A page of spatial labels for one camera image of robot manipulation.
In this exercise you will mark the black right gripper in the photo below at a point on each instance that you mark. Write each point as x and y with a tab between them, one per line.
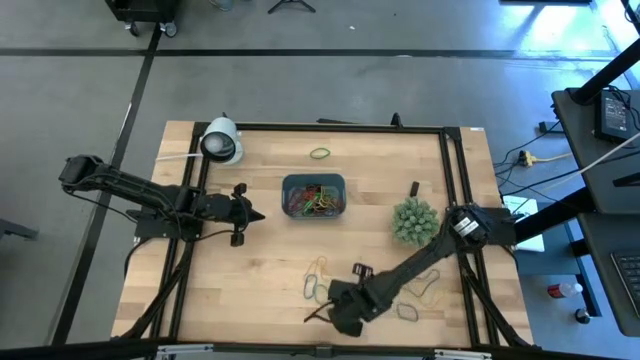
355	300

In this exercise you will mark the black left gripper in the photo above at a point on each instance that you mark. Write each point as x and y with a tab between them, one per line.
235	215

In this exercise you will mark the green rubber band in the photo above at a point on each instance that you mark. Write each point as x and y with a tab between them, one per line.
310	153
316	294
310	204

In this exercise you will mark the yellow rubber band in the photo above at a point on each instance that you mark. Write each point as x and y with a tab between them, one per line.
318	258
435	302
330	202

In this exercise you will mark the teal plastic bin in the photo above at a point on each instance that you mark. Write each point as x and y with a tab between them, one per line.
314	176

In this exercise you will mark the grey-blue rubber band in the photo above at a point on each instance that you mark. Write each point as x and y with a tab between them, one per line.
398	312

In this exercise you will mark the long teal rubber band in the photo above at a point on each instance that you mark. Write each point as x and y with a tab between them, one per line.
439	277

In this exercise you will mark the small black block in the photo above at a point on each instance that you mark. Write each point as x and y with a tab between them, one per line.
414	189

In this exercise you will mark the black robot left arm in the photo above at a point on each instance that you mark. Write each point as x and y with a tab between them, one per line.
130	187

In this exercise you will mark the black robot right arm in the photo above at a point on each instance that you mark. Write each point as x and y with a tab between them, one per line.
415	265

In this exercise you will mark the green artificial plant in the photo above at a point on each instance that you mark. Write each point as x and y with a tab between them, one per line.
415	222

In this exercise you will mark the black tripod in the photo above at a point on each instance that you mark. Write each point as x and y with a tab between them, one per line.
291	4

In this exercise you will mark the white paper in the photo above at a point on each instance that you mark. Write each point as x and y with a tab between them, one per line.
522	207

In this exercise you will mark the red and white bottle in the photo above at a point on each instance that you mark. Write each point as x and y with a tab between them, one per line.
557	291

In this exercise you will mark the black wheeled cart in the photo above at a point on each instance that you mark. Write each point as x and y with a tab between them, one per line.
145	7

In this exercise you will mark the black furniture foot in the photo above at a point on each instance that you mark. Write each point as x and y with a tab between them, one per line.
15	229

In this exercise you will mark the yellow power strip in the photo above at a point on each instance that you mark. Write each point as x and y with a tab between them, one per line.
525	159

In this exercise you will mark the black round cap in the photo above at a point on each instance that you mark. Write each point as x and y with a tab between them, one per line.
582	316

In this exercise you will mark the black keyboard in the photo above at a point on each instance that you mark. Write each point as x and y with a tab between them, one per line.
630	280

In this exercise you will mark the black desk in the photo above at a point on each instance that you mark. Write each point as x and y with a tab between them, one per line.
615	210

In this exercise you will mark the black power adapter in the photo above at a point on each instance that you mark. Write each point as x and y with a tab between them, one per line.
614	117

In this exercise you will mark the black diagonal pole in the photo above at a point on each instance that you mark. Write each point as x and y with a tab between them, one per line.
605	75

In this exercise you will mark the black table-level camera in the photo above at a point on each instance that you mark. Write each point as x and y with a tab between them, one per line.
323	351

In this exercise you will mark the silver metal bracket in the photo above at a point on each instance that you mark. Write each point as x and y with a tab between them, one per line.
185	348
462	355

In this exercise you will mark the black frame clamp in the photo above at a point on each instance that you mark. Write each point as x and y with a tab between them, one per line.
396	121

